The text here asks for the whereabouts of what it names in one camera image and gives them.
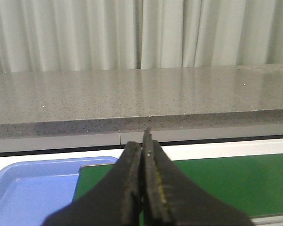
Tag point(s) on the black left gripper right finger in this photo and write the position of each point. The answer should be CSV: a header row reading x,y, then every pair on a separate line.
x,y
172,199

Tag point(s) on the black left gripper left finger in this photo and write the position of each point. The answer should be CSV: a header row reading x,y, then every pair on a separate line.
x,y
113,201

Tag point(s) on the grey cabinet front panel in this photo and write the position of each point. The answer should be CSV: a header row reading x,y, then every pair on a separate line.
x,y
111,140

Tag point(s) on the blue plastic tray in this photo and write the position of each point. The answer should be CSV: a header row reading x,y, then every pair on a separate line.
x,y
31,190

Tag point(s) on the green conveyor belt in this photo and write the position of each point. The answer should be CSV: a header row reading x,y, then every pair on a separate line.
x,y
251,184

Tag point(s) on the grey stone countertop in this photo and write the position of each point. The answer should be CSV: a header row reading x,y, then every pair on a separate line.
x,y
84,102

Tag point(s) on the white pleated curtain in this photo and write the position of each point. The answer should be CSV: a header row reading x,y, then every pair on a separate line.
x,y
56,35

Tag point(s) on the aluminium conveyor frame rail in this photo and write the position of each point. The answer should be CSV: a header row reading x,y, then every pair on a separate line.
x,y
175,152

